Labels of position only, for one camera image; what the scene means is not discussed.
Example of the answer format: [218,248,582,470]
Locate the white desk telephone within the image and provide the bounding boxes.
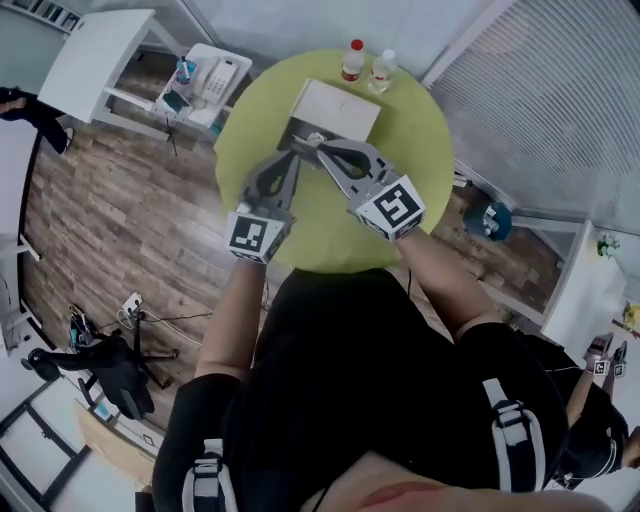
[190,56,239,110]

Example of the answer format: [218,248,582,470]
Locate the white window blinds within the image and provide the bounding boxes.
[422,0,640,222]

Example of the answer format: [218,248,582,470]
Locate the light wooden board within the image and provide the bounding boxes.
[73,398,167,487]

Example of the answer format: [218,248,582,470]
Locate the white glass-door cabinet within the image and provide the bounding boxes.
[0,369,151,512]

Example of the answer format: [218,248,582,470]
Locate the small white side table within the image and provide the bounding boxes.
[149,42,254,137]

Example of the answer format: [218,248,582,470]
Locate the white harness strap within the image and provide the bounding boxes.
[480,378,547,494]
[180,438,240,512]

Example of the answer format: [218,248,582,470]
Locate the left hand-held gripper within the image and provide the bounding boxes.
[226,139,306,265]

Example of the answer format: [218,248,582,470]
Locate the black office chair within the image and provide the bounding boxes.
[20,313,181,422]

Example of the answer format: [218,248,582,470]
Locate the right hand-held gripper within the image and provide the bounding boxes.
[298,131,427,243]

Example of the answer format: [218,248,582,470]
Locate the small green plant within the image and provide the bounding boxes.
[595,233,622,261]

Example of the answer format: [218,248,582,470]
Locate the white-capped clear plastic bottle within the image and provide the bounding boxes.
[368,48,400,96]

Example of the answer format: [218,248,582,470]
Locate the blue pen cup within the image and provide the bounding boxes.
[175,56,198,85]

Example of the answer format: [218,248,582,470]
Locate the teal small box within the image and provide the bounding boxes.
[164,89,192,115]

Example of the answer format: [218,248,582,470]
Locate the white cardboard box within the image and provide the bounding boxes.
[276,78,384,154]

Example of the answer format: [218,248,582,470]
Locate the green round desk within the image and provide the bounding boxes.
[213,48,456,275]

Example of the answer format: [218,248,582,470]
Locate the person's left forearm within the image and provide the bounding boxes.
[193,258,267,381]

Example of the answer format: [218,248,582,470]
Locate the teal round stool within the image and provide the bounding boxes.
[462,200,514,243]

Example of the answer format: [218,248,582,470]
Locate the black tripod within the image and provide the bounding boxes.
[163,116,182,158]

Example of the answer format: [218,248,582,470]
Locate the person's black shirt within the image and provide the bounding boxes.
[151,267,571,512]

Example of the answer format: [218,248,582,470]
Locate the large white table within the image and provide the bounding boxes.
[37,8,187,127]

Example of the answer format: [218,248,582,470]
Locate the person's right forearm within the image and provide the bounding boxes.
[398,230,503,344]

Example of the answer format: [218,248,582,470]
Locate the red-capped clear plastic bottle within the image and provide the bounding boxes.
[341,39,369,85]

